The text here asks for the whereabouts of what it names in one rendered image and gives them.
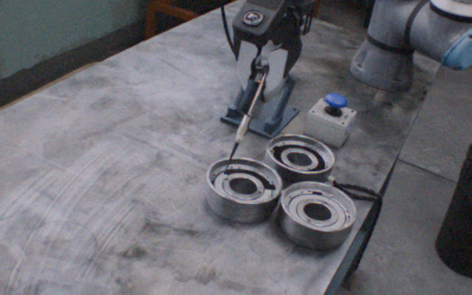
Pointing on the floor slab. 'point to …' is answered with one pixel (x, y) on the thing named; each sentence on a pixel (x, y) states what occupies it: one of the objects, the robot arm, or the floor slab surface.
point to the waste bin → (458, 223)
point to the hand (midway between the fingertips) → (256, 93)
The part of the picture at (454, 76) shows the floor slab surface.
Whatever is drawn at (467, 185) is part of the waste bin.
